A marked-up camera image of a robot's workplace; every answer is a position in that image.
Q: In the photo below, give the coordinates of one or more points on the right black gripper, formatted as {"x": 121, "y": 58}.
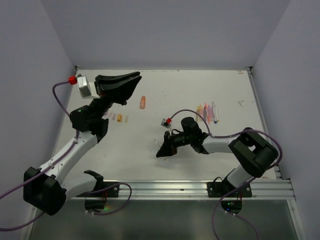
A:
{"x": 166, "y": 148}

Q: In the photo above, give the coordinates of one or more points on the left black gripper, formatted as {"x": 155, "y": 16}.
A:
{"x": 116, "y": 89}

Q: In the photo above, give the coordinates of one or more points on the orange highlighter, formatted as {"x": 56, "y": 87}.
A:
{"x": 142, "y": 102}

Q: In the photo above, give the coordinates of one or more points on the yellow capped pink highlighter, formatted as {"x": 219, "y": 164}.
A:
{"x": 201, "y": 112}

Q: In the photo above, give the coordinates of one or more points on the blue white marker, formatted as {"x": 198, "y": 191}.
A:
{"x": 214, "y": 110}

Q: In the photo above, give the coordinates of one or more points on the red slim pen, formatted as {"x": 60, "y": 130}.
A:
{"x": 206, "y": 114}

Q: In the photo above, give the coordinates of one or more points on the yellow white marker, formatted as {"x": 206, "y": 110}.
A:
{"x": 217, "y": 113}

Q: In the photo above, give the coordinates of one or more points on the orange capped white marker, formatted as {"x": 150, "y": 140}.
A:
{"x": 157, "y": 144}

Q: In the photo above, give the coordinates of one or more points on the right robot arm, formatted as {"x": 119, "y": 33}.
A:
{"x": 253, "y": 152}

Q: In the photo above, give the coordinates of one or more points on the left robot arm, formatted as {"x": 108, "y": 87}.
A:
{"x": 45, "y": 187}

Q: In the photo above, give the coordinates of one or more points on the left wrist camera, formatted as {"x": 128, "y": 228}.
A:
{"x": 86, "y": 89}

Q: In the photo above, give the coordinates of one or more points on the right base bracket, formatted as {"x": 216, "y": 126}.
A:
{"x": 220, "y": 187}

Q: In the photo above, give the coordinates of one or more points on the base bracket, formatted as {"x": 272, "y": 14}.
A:
{"x": 220, "y": 187}
{"x": 110, "y": 189}

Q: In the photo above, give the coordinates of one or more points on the left base bracket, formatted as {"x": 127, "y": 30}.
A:
{"x": 110, "y": 189}

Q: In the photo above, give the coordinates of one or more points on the aluminium rail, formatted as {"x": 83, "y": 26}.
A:
{"x": 201, "y": 190}

